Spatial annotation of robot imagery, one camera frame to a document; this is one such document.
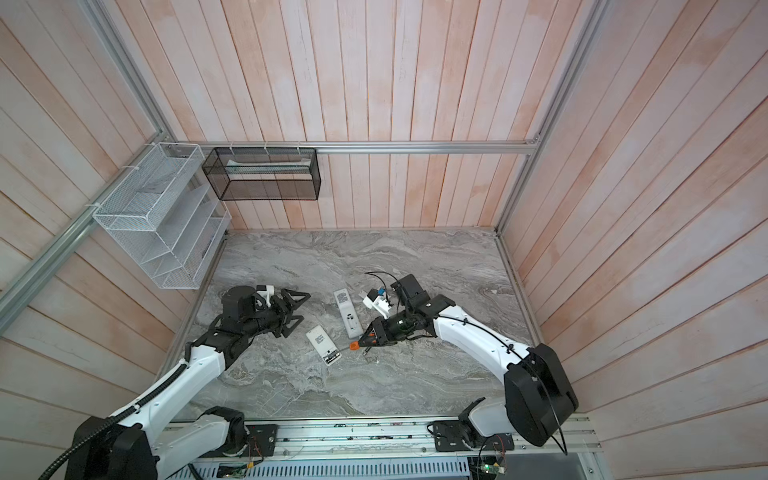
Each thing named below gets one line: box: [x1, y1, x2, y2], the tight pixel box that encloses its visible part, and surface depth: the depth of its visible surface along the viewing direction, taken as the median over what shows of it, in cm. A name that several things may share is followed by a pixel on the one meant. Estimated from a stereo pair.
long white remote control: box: [333, 288, 364, 339], surface depth 97 cm
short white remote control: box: [306, 325, 342, 367], surface depth 90 cm
